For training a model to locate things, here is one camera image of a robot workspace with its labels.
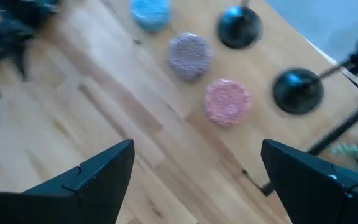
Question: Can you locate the pink patterned candle tin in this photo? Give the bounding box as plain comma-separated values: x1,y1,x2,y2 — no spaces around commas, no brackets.
203,78,252,127

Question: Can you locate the green succulent plant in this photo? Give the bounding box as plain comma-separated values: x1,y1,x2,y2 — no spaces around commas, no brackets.
327,142,358,179

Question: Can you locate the black candlestick holder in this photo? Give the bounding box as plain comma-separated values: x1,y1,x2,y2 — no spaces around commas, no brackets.
272,29,358,115
216,0,263,50

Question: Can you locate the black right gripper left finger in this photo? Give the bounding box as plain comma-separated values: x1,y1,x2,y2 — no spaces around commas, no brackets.
0,139,135,224

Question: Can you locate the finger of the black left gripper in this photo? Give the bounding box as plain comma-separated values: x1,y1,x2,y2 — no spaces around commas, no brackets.
11,43,32,82

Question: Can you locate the wooden shelf with black legs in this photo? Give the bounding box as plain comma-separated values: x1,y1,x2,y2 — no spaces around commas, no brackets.
104,0,358,197

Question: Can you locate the blue patterned candle tin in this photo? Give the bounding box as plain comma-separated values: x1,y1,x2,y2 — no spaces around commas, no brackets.
129,0,171,33

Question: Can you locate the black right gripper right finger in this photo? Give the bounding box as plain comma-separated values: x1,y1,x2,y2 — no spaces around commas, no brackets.
260,138,358,224

